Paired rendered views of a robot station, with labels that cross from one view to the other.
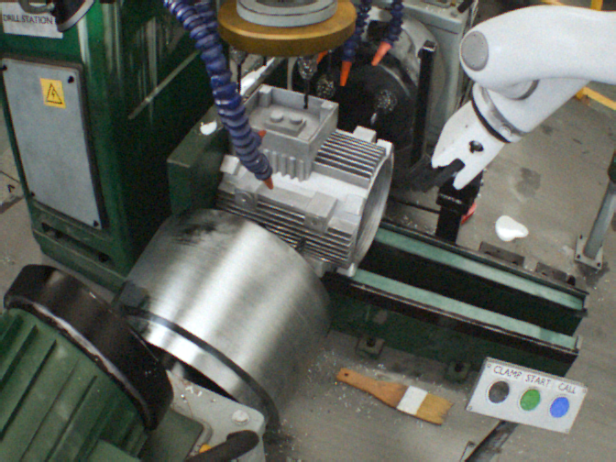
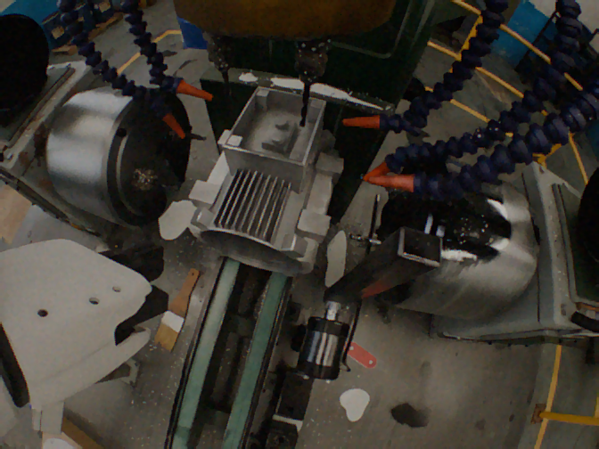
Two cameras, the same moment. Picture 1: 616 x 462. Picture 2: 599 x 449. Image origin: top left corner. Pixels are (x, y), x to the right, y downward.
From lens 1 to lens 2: 0.86 m
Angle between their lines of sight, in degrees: 41
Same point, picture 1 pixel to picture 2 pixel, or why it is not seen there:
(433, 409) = (165, 336)
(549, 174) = (428, 436)
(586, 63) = not seen: outside the picture
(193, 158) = (208, 77)
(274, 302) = (74, 159)
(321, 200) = (209, 191)
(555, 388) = not seen: hidden behind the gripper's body
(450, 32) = (537, 312)
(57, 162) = not seen: hidden behind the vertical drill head
